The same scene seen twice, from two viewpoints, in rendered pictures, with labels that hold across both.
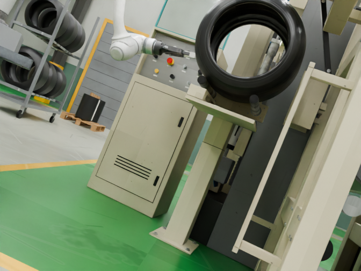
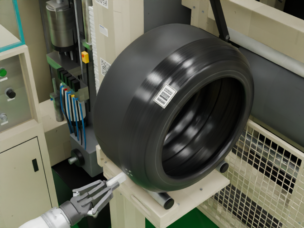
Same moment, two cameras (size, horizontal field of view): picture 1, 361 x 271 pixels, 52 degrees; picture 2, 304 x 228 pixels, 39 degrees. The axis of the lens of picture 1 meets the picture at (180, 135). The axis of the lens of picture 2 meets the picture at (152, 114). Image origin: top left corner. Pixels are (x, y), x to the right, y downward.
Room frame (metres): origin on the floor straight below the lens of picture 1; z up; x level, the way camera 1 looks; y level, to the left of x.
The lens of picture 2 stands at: (1.31, 0.85, 2.08)
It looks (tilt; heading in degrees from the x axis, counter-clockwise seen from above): 38 degrees down; 306
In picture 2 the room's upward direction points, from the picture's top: straight up
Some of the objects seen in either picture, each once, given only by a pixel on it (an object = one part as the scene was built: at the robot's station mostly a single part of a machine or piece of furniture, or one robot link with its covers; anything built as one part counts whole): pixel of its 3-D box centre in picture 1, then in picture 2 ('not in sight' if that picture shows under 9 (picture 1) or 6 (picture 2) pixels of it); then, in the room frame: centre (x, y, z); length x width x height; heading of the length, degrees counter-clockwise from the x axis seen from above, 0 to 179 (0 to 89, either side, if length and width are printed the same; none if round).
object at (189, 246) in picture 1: (175, 238); not in sight; (2.23, -0.21, 0.01); 0.27 x 0.27 x 0.02; 76
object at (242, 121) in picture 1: (223, 114); (166, 177); (1.98, -0.17, 0.80); 0.37 x 0.36 x 0.02; 76
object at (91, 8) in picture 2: not in sight; (102, 64); (2.32, -0.21, 1.19); 0.05 x 0.04 x 0.48; 76
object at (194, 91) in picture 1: (202, 98); (138, 187); (2.02, -0.03, 0.83); 0.36 x 0.09 x 0.06; 166
